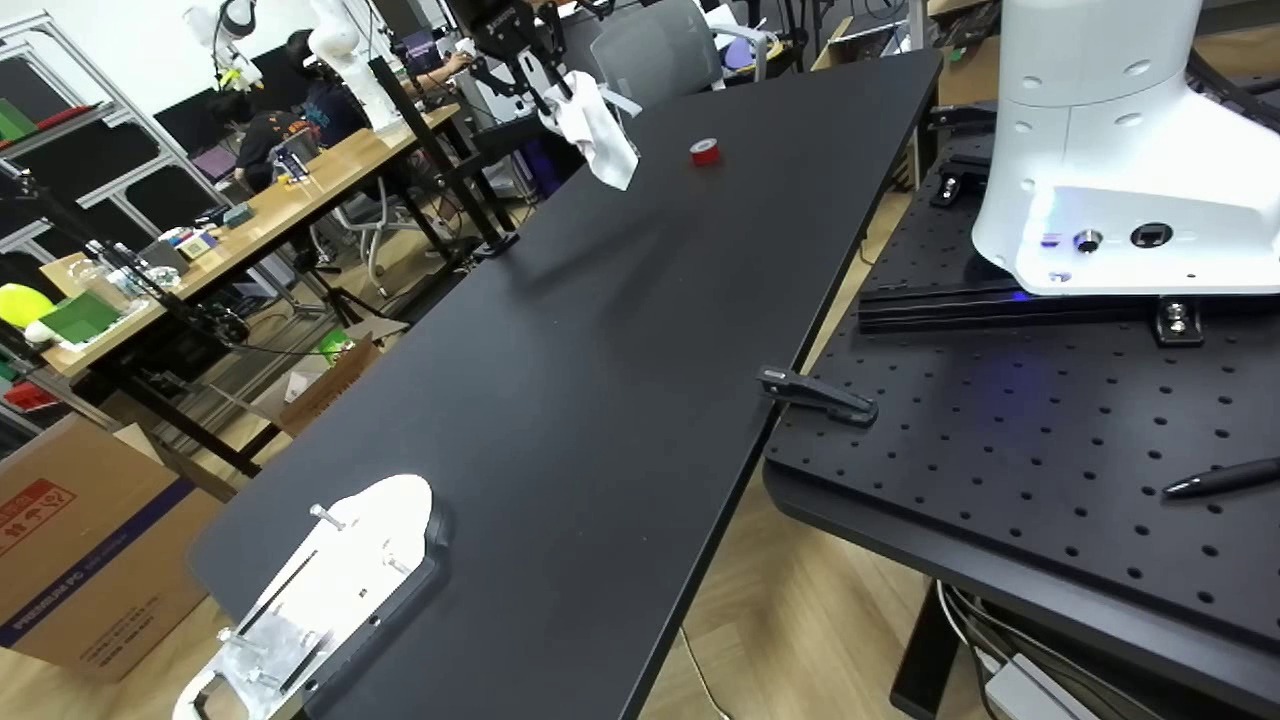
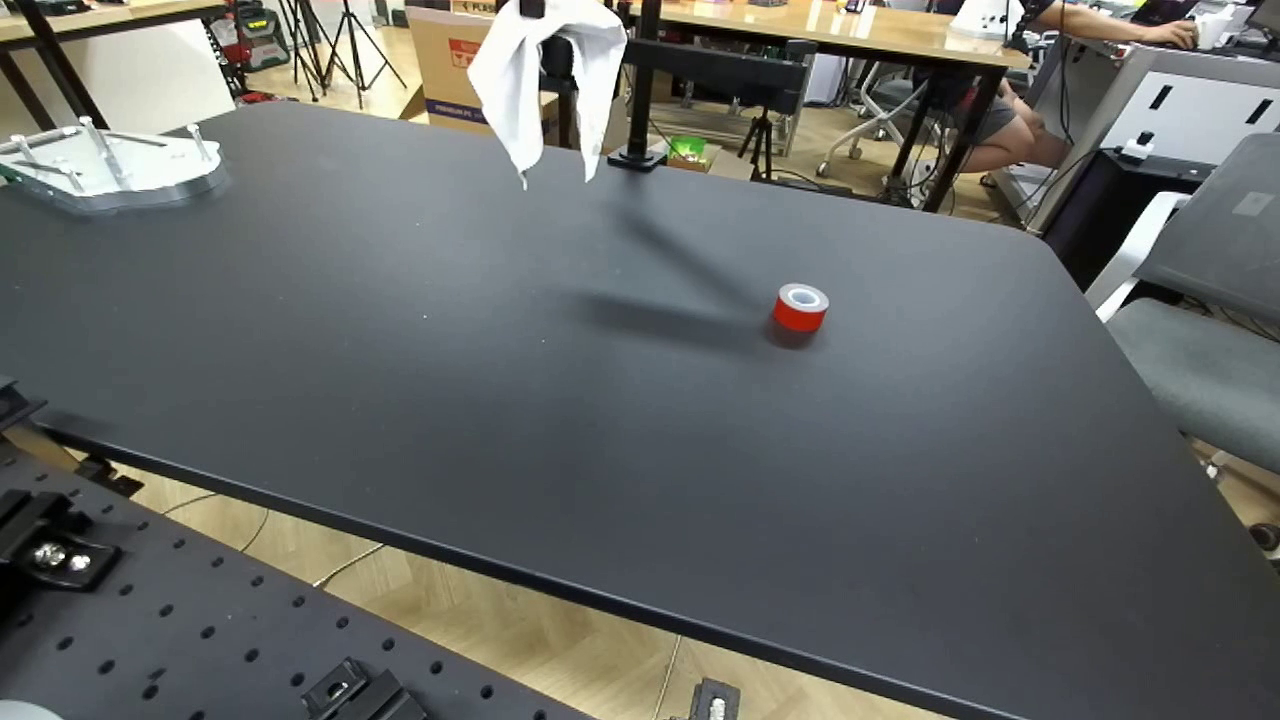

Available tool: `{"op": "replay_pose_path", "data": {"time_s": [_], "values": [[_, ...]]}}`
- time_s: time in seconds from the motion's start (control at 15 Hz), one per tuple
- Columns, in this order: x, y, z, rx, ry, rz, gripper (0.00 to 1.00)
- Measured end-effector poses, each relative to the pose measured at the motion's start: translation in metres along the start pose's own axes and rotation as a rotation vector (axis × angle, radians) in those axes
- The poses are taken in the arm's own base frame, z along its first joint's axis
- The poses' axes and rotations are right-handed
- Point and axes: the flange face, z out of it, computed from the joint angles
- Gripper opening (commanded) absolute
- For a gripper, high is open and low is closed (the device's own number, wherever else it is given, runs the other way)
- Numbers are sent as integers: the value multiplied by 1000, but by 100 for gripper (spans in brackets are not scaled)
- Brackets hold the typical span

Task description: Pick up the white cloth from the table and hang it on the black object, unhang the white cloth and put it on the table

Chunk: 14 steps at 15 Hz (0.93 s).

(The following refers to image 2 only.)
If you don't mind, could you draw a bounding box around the white cloth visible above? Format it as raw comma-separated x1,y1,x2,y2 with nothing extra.
462,0,633,188

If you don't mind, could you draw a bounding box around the small green object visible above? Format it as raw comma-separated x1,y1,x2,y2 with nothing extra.
665,133,719,170

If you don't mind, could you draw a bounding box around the black hanging stand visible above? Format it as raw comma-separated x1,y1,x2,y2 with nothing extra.
534,0,820,174

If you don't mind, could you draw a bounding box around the long wooden desk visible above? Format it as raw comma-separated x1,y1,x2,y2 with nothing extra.
619,0,1030,217

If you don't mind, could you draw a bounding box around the white panel board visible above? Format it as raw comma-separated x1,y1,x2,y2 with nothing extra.
46,16,242,141

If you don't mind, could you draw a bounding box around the red tape roll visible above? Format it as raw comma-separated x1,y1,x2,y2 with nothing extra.
767,279,832,341

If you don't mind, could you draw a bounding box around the seated person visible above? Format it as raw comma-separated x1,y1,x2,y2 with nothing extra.
957,0,1206,184

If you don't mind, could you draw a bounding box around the grey cabinet with slots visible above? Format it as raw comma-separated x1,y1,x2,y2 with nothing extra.
1021,43,1280,260

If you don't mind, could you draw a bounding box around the black perforated mounting board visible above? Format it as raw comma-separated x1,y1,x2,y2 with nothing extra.
0,377,591,720

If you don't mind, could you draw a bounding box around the grey office chair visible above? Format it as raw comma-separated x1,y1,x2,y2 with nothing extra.
1083,129,1280,489

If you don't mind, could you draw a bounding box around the black camera tripod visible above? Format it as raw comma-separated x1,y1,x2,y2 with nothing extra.
735,102,790,188

